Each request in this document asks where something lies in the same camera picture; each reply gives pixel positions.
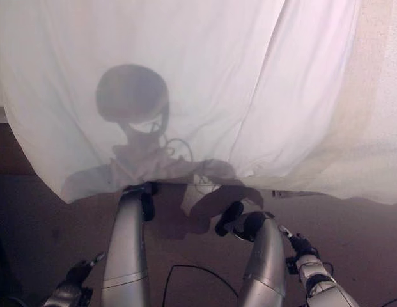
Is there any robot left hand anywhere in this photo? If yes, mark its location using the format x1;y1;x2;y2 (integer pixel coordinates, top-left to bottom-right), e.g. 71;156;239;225
64;251;106;290

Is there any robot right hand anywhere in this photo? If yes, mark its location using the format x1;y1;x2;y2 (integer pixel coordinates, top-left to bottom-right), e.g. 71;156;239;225
277;224;320;257

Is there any white bed sheet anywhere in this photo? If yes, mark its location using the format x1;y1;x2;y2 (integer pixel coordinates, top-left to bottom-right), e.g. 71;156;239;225
0;0;397;205

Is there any robot silver right leg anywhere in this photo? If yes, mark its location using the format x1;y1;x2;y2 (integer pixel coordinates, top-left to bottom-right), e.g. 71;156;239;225
238;213;288;307

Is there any robot silver leg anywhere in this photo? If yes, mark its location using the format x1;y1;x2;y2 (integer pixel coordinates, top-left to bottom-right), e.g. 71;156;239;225
100;187;152;307
238;213;288;307

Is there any robot silver left leg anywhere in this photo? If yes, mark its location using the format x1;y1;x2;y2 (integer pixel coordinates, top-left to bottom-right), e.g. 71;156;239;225
100;187;152;307

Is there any robot dark right foot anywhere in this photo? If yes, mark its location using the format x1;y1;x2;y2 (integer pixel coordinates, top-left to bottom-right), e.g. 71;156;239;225
214;200;276;243

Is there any robot dark foot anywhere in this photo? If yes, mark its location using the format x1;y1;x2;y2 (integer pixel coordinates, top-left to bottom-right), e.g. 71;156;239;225
214;200;276;243
121;181;159;222

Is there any robot dark left foot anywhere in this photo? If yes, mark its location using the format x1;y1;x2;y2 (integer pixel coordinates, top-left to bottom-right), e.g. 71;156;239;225
121;181;159;222

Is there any beige mattress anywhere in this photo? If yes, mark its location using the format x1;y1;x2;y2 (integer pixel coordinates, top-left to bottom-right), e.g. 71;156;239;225
351;0;397;196

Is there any black cable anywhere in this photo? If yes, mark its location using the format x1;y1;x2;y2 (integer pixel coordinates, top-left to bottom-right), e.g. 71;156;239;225
165;264;241;307

